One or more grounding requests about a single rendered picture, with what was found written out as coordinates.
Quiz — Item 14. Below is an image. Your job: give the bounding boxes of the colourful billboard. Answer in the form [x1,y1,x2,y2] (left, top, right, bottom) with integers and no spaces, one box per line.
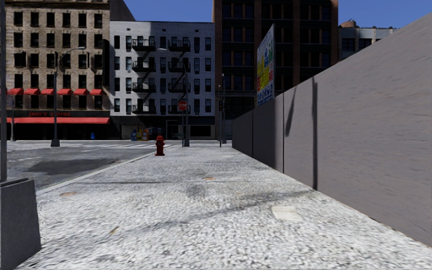
[256,23,276,107]

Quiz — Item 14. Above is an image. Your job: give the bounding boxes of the white brick building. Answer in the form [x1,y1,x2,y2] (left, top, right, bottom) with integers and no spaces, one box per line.
[109,21,217,141]

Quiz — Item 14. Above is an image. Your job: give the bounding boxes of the dark brown brick building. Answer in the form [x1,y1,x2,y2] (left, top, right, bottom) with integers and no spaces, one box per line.
[212,0,339,141]

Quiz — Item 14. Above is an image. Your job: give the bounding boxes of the tan brick building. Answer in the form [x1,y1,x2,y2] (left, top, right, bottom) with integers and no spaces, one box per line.
[0,0,136,141]

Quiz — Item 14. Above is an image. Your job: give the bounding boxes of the grey street lamp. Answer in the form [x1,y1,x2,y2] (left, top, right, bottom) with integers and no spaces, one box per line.
[50,46,86,147]

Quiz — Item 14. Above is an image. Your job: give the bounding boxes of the grey concrete building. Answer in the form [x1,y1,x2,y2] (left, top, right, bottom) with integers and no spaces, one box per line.
[338,20,399,62]

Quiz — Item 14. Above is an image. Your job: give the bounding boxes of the grey pole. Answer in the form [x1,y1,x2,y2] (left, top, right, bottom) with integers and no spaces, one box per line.
[0,0,8,183]

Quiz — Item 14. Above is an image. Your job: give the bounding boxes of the sign on a post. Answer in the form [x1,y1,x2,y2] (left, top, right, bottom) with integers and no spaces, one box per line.
[177,100,188,147]

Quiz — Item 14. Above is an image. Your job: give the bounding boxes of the grey hoarding wall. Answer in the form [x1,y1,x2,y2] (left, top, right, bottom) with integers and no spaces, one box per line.
[231,12,432,248]

